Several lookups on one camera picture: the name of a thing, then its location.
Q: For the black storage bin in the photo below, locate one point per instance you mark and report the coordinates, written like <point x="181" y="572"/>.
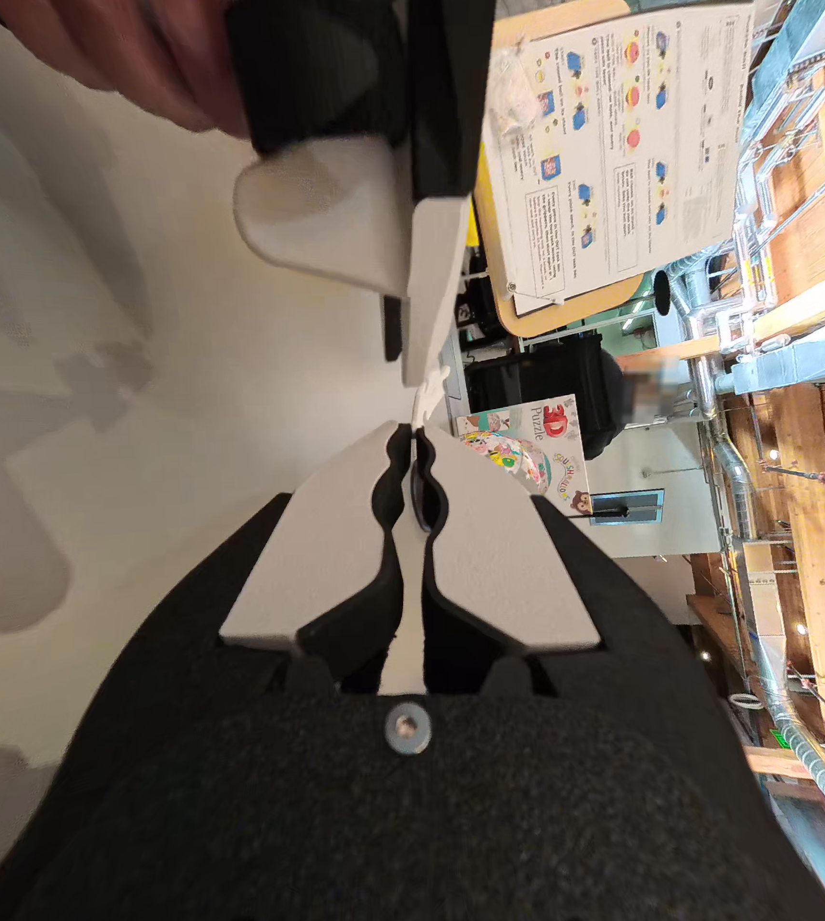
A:
<point x="549" y="381"/>

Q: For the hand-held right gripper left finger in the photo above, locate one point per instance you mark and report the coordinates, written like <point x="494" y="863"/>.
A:
<point x="311" y="561"/>

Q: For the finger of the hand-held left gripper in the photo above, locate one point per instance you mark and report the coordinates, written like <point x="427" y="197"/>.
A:
<point x="434" y="273"/>

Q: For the clear plastic bag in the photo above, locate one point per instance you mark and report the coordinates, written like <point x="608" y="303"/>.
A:
<point x="517" y="93"/>

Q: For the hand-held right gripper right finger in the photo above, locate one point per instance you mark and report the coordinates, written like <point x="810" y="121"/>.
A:
<point x="506" y="568"/>

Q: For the printed puzzle box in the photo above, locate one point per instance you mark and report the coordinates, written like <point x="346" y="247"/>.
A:
<point x="527" y="453"/>

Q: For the printed instruction sheet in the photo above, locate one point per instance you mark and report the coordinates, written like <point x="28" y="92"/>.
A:
<point x="635" y="144"/>

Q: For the silver ventilation duct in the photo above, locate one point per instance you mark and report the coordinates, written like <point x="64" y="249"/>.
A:
<point x="772" y="662"/>

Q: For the person's left hand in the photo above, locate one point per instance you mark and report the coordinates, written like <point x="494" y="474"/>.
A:
<point x="131" y="50"/>

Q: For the colourful puzzle piece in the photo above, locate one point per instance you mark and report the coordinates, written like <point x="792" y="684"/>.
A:
<point x="426" y="403"/>

